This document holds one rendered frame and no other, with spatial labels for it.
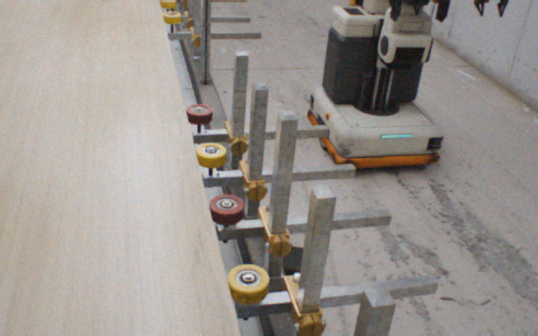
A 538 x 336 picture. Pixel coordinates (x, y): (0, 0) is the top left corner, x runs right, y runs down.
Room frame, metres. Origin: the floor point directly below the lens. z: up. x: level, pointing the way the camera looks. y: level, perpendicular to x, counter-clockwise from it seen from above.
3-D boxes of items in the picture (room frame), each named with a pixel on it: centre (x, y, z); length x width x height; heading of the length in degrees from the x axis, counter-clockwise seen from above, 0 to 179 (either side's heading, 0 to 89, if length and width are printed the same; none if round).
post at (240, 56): (1.54, 0.11, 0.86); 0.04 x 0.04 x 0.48; 16
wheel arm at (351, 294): (0.88, -0.17, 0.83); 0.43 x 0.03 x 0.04; 106
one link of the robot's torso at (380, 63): (2.97, -0.69, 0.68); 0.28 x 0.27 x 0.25; 105
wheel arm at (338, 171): (1.36, -0.03, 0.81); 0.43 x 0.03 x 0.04; 106
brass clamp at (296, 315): (0.84, -0.09, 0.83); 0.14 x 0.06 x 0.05; 16
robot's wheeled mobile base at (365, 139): (3.11, -0.59, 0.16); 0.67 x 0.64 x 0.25; 15
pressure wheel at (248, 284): (0.82, 0.02, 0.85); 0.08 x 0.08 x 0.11
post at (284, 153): (1.06, -0.03, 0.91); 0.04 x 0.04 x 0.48; 16
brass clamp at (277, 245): (1.08, -0.02, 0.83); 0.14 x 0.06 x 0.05; 16
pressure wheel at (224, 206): (1.07, 0.09, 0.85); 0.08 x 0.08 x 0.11
